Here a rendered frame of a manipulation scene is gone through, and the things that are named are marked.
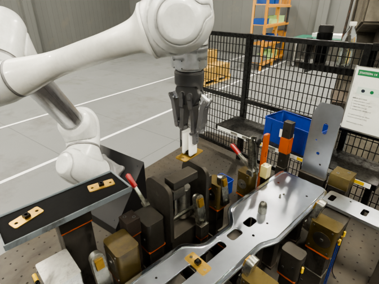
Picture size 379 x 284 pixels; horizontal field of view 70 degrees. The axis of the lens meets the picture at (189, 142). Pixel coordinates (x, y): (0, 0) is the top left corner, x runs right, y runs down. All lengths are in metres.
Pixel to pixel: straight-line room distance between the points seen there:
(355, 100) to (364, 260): 0.72
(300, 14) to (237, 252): 9.73
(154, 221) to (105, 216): 0.57
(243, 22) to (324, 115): 9.93
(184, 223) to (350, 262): 0.77
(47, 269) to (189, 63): 0.61
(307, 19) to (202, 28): 9.85
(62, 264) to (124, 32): 0.58
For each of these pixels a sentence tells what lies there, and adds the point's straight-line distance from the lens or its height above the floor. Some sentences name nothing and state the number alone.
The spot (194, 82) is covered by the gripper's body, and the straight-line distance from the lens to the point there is 0.67.
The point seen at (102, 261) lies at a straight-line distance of 0.83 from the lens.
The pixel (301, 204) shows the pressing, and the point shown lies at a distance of 1.18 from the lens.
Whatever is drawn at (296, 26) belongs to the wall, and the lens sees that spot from 10.38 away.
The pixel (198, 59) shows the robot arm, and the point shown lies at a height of 1.59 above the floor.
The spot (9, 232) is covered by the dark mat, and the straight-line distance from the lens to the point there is 0.90.
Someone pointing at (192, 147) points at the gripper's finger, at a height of 1.35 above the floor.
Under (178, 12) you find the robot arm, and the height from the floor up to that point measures 1.69.
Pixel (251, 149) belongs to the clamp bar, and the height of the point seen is 1.17.
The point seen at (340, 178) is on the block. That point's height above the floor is 1.05.
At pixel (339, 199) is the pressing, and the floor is 1.00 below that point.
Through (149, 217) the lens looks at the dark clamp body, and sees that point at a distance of 0.93.
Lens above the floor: 1.70
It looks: 27 degrees down
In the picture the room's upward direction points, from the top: straight up
